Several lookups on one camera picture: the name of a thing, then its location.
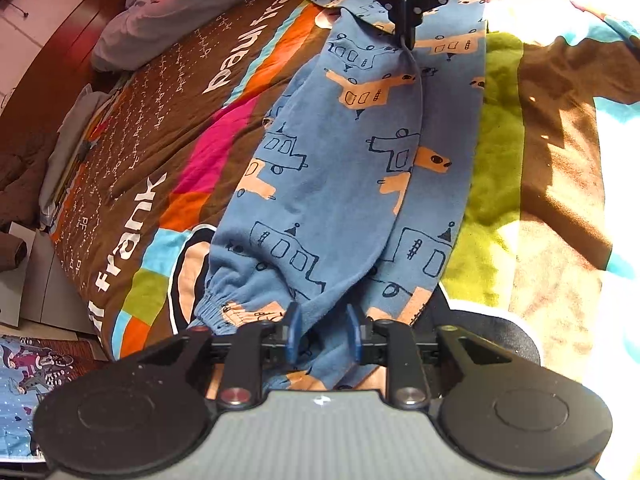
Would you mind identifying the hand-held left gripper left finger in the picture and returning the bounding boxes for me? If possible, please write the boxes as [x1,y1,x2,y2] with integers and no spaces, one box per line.
[119,303,302,409]

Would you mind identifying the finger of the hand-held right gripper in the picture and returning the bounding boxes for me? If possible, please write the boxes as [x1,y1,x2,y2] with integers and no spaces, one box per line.
[406,0,473,52]
[348,0,408,43]

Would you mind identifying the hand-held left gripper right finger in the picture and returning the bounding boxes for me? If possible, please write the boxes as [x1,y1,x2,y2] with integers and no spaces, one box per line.
[347,304,540,409]

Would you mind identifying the blue printed pants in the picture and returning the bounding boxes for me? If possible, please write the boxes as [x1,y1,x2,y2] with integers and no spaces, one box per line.
[186,0,488,393]

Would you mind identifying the colourful printed blanket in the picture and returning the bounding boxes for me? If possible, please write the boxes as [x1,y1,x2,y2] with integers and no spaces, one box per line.
[47,0,640,468]

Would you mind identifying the white nightstand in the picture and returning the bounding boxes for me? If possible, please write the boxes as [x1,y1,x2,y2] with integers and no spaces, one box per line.
[0,224,98,335]

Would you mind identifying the blue printed curtain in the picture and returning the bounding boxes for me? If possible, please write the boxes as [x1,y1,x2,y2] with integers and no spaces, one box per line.
[0,335,110,461]

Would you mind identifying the grey pillow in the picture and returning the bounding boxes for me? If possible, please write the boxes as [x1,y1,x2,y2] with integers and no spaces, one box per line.
[39,85,103,213]

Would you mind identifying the brown jacket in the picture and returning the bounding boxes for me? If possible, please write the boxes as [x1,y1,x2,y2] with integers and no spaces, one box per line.
[0,132,58,272]

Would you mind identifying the wooden headboard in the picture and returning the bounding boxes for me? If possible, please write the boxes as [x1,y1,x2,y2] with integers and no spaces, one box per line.
[0,0,132,161]

